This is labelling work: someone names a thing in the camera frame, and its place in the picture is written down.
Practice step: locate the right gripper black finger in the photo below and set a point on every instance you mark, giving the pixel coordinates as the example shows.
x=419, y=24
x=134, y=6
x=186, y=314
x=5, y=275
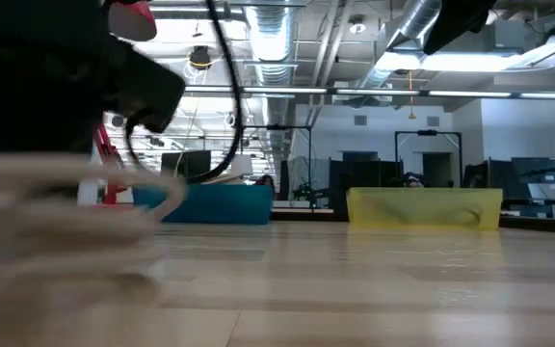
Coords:
x=460, y=17

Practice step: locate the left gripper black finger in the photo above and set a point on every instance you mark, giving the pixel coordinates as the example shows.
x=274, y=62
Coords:
x=147, y=87

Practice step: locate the black background robot arm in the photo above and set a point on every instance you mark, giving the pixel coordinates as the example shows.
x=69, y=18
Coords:
x=311, y=195

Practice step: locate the bright ceiling light panel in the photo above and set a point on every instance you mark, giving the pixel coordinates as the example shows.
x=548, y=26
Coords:
x=451, y=62

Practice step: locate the red desk lamp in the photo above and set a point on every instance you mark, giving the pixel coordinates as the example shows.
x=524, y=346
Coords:
x=135, y=21

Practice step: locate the black ceiling spotlight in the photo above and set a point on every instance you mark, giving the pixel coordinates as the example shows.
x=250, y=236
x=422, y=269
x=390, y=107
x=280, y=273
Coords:
x=231, y=120

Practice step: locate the black computer monitor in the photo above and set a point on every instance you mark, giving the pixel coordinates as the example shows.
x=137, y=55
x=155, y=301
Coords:
x=195, y=164

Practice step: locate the round ceiling detector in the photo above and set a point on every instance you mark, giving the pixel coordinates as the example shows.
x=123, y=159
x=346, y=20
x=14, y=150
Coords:
x=357, y=25

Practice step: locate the white lampshade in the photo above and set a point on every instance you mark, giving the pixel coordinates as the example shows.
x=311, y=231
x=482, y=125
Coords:
x=246, y=165

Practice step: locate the long ceiling light strip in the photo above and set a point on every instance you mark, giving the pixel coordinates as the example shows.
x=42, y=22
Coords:
x=354, y=91

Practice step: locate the teal plastic bin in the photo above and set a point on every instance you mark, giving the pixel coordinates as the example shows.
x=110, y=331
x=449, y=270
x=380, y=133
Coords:
x=229, y=205

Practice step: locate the person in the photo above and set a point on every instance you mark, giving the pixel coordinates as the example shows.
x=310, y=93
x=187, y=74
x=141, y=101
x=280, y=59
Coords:
x=267, y=180
x=413, y=179

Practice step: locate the dark partition panel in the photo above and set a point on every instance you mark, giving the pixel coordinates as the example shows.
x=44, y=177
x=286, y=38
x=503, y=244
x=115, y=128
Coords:
x=487, y=174

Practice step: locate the grey screen monitor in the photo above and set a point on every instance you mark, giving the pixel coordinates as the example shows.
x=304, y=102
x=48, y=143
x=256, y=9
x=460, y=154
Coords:
x=535, y=169

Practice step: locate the black partition panel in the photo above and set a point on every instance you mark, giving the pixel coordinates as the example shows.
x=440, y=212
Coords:
x=364, y=173

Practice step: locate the yellow plastic bin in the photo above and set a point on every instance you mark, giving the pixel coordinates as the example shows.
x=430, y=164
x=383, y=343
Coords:
x=422, y=207

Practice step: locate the silver slanted ventilation duct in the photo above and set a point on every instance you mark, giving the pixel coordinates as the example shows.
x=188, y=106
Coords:
x=417, y=19

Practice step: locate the black metal frame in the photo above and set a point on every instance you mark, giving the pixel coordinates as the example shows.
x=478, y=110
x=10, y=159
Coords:
x=277, y=127
x=427, y=132

